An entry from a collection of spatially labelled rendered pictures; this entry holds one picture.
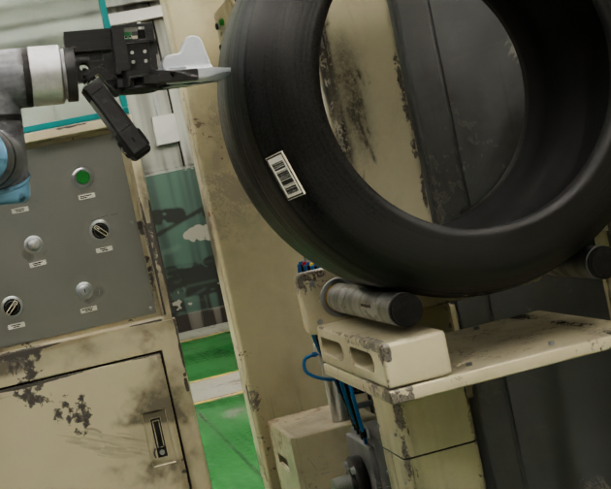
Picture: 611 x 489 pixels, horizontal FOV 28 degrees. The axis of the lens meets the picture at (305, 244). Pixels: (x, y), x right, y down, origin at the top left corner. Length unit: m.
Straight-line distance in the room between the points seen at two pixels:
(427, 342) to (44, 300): 0.88
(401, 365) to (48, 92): 0.56
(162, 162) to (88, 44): 9.27
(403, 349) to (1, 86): 0.60
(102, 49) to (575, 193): 0.63
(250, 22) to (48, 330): 0.88
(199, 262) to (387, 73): 8.89
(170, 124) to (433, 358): 9.30
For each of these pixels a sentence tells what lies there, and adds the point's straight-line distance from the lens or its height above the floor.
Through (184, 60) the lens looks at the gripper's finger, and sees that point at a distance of 1.58.
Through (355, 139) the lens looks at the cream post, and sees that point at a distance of 1.92.
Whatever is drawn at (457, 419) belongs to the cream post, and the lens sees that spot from 1.99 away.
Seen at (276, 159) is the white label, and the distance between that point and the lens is 1.50.
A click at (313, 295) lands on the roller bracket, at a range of 1.88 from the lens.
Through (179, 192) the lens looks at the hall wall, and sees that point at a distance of 10.76.
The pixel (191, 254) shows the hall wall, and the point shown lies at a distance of 10.77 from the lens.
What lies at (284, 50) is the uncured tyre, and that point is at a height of 1.25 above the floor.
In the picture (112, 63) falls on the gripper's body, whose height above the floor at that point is 1.28.
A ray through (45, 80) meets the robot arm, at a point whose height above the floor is 1.27.
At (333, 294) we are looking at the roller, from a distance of 1.83.
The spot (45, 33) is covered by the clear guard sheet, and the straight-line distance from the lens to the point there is 2.24.
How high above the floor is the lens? 1.09
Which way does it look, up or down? 3 degrees down
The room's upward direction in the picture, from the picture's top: 12 degrees counter-clockwise
